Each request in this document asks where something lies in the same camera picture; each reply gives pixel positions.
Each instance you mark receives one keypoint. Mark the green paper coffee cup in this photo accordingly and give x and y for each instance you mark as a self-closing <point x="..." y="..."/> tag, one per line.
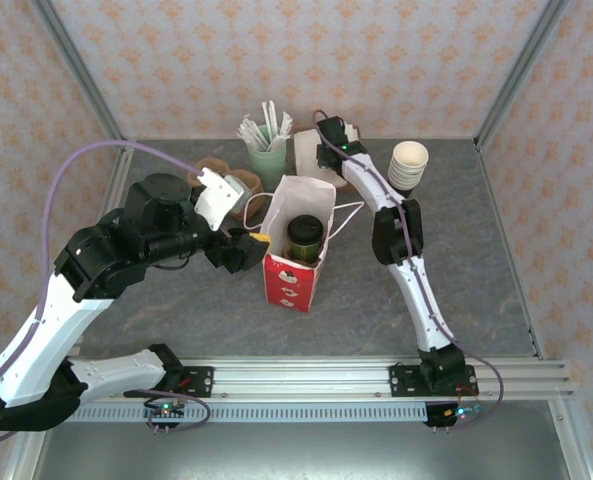
<point x="303" y="249"/>

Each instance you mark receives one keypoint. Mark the red and white paper bag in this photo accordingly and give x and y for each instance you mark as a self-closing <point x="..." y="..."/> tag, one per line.
<point x="288" y="290"/>

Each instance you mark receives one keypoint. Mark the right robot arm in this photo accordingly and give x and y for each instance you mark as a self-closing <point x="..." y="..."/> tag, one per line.
<point x="411" y="285"/>

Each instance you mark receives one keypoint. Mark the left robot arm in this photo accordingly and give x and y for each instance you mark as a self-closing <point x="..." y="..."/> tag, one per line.
<point x="51" y="325"/>

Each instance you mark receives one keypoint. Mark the white napkin stack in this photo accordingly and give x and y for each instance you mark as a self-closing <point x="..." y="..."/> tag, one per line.
<point x="306" y="155"/>

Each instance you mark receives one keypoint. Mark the white paper-wrapped straw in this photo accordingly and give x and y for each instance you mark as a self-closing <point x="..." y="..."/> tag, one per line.
<point x="251" y="125"/>
<point x="266" y="120"/>
<point x="286" y="125"/>
<point x="248" y="136"/>
<point x="273" y="117"/>

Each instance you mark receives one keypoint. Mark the mint green straw cup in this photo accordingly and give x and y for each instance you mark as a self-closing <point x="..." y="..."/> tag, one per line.
<point x="268" y="160"/>

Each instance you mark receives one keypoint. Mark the stack of paper cups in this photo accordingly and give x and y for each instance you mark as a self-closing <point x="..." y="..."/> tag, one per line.
<point x="410" y="155"/>

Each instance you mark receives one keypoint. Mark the small circuit board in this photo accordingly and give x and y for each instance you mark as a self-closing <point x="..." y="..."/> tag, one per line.
<point x="166" y="411"/>
<point x="458" y="413"/>

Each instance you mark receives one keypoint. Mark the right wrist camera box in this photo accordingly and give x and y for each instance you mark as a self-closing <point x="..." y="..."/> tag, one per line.
<point x="351" y="132"/>

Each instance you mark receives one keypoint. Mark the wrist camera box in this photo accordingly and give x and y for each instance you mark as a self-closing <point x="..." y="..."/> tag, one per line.
<point x="351" y="132"/>
<point x="216" y="200"/>

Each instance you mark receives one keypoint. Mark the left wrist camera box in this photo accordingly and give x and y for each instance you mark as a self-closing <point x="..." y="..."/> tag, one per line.
<point x="216" y="200"/>

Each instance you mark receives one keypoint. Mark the aluminium frame cross rail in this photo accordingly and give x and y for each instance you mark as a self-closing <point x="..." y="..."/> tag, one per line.
<point x="301" y="382"/>

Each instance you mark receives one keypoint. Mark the aluminium frame post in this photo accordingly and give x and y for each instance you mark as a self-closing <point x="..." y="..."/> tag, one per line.
<point x="516" y="75"/>
<point x="83" y="75"/>

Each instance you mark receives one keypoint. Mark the aluminium frame leg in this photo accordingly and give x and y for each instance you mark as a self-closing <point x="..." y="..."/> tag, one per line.
<point x="18" y="460"/>
<point x="568" y="440"/>

